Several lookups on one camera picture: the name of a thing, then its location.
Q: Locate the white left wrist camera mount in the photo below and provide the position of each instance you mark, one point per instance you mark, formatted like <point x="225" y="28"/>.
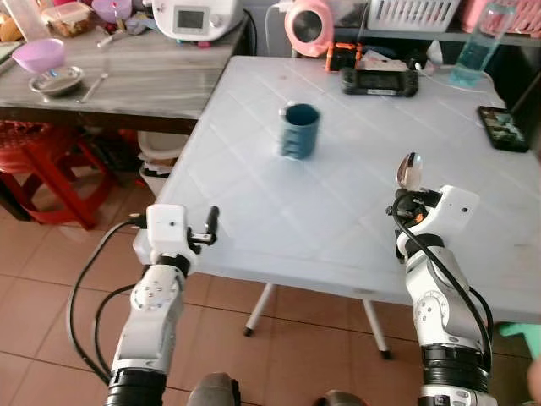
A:
<point x="165" y="228"/>

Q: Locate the pink round appliance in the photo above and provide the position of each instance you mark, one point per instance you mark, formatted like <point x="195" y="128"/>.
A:
<point x="308" y="27"/>

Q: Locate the orange and black device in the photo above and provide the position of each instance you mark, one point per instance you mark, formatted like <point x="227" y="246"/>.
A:
<point x="343" y="57"/>

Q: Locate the black smartphone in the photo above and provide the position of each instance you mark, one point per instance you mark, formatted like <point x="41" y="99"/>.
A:
<point x="504" y="128"/>

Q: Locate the small purple plastic bowl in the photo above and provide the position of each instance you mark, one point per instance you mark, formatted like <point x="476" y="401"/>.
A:
<point x="112" y="8"/>

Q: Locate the red plastic stool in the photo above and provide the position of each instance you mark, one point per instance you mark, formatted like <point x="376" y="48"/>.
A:
<point x="46" y="161"/>

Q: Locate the green plastic stool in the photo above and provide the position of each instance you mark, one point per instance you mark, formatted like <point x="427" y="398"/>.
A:
<point x="522" y="337"/>

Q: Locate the grey robot leg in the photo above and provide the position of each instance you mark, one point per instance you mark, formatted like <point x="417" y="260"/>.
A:
<point x="213" y="391"/>
<point x="347" y="399"/>

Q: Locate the steel fork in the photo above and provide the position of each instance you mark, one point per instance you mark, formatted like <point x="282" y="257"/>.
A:
<point x="94" y="88"/>
<point x="112" y="38"/>

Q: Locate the pink plastic basket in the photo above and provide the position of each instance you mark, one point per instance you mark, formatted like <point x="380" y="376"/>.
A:
<point x="520" y="15"/>

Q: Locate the dark blue mug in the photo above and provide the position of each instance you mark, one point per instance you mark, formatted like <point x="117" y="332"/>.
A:
<point x="301" y="134"/>

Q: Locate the white plastic bin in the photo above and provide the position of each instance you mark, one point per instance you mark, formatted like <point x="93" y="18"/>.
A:
<point x="161" y="156"/>

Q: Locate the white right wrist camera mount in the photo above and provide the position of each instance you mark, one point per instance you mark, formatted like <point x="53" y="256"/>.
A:
<point x="452" y="211"/>

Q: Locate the grey robot right leg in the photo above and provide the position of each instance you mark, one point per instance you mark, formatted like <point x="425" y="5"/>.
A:
<point x="347" y="399"/>

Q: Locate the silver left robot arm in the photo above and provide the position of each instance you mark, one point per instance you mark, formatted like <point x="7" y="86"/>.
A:
<point x="150" y="326"/>

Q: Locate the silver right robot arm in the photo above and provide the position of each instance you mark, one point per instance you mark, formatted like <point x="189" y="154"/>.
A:
<point x="439" y="313"/>

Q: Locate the white kitchen machine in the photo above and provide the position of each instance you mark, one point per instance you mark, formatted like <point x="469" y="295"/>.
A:
<point x="196" y="19"/>

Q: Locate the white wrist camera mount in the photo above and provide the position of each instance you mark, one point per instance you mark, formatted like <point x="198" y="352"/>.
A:
<point x="452" y="211"/>
<point x="165" y="228"/>

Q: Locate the steel plate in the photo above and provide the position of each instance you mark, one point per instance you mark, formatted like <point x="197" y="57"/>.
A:
<point x="57" y="81"/>

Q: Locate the clear blue-tinted water bottle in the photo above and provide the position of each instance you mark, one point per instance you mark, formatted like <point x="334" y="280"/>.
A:
<point x="478" y="51"/>

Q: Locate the grey robot left leg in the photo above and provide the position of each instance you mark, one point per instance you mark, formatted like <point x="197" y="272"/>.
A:
<point x="213" y="391"/>

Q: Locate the large steel spoon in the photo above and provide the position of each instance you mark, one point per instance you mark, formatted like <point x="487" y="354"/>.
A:
<point x="411" y="171"/>

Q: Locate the black handheld game console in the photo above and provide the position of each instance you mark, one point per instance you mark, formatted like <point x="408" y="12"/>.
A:
<point x="380" y="82"/>

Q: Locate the white plastic basket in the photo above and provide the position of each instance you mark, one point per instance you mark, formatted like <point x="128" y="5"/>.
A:
<point x="414" y="13"/>

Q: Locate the clear square food container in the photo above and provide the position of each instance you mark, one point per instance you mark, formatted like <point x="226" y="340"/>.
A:
<point x="68" y="19"/>

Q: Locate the person's hand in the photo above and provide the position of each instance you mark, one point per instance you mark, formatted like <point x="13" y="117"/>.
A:
<point x="536" y="385"/>

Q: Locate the white metal table leg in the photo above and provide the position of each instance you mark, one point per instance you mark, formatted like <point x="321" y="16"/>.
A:
<point x="260" y="309"/>
<point x="378" y="328"/>

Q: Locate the large purple plastic bowl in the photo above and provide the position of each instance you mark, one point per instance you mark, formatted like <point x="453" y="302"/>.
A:
<point x="38" y="55"/>

